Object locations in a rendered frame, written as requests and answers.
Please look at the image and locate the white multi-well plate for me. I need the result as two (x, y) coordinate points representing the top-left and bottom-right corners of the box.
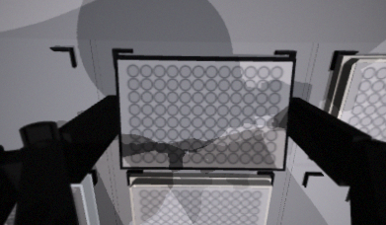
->
(129, 173), (272, 225)
(324, 55), (386, 142)

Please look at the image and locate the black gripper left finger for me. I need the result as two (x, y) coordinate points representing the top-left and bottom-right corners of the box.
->
(0, 95), (118, 225)

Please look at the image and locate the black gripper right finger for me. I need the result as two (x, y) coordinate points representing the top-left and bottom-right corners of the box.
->
(288, 97), (386, 225)

